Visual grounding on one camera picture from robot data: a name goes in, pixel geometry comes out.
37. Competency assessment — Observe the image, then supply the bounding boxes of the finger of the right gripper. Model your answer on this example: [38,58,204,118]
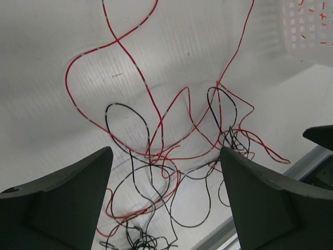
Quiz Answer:
[303,125,333,151]

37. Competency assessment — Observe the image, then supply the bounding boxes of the dark red wire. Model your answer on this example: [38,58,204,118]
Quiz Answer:
[65,0,291,238]

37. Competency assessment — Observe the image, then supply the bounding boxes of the large perforated white basket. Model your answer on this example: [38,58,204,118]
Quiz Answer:
[282,0,333,67]

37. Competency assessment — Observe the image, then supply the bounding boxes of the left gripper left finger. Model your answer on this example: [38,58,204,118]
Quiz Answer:
[1,147,113,249]

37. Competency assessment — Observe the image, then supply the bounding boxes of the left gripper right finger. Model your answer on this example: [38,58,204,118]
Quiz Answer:
[220,147,333,250]

